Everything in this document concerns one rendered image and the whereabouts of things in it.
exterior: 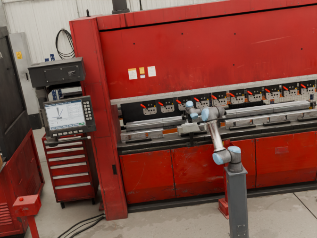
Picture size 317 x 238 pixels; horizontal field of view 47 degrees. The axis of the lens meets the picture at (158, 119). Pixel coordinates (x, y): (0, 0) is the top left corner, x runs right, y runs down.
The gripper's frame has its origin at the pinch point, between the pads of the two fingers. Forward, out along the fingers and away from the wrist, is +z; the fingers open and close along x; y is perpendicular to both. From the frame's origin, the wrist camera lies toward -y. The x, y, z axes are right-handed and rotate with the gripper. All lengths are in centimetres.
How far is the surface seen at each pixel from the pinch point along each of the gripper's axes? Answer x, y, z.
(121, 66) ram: 66, 51, -49
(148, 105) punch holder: 43.0, 20.6, -13.8
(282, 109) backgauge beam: -117, 18, 29
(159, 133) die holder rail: 35.5, -1.7, 14.9
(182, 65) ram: 1, 46, -44
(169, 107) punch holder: 20.7, 16.7, -9.9
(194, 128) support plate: -3.5, -10.4, -2.4
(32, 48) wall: 281, 355, 216
